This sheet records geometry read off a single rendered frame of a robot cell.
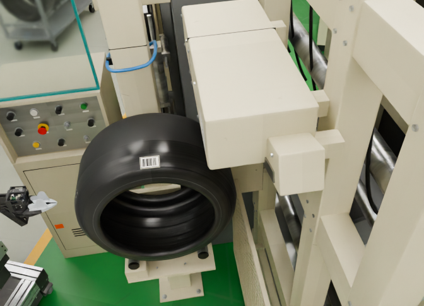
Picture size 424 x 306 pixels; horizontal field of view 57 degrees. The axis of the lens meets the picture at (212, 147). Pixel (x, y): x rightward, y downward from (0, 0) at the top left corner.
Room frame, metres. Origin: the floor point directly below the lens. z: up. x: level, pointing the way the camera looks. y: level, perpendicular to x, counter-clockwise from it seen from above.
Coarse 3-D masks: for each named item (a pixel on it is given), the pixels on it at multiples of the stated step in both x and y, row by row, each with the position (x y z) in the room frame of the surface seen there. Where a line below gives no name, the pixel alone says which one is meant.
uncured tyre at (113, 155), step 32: (128, 128) 1.04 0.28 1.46; (160, 128) 1.03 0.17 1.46; (192, 128) 1.07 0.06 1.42; (96, 160) 0.94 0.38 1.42; (128, 160) 0.89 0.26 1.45; (160, 160) 0.89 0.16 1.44; (192, 160) 0.91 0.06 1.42; (96, 192) 0.85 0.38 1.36; (128, 192) 1.14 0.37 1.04; (192, 192) 1.15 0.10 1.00; (224, 192) 0.89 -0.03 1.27; (96, 224) 0.84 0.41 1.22; (128, 224) 1.03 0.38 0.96; (160, 224) 1.06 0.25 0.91; (192, 224) 1.02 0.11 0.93; (224, 224) 0.88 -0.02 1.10; (128, 256) 0.85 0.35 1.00; (160, 256) 0.86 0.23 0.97
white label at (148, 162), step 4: (148, 156) 0.90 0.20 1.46; (152, 156) 0.90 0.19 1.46; (156, 156) 0.90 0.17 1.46; (140, 160) 0.89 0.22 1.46; (144, 160) 0.88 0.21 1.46; (148, 160) 0.88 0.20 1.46; (152, 160) 0.88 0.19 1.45; (156, 160) 0.88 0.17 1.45; (140, 164) 0.87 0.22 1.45; (144, 164) 0.87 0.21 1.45; (148, 164) 0.87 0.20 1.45; (152, 164) 0.87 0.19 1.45; (156, 164) 0.87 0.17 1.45; (140, 168) 0.86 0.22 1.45; (144, 168) 0.86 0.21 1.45
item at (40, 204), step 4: (36, 200) 0.93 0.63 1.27; (40, 200) 0.93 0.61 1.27; (32, 204) 0.92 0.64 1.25; (36, 204) 0.92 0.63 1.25; (40, 204) 0.93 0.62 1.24; (44, 204) 0.93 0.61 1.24; (48, 204) 0.94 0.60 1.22; (52, 204) 0.94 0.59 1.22; (56, 204) 0.94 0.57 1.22; (32, 208) 0.92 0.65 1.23; (36, 208) 0.92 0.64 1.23; (40, 208) 0.92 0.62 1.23; (44, 208) 0.92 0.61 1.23; (48, 208) 0.93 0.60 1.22
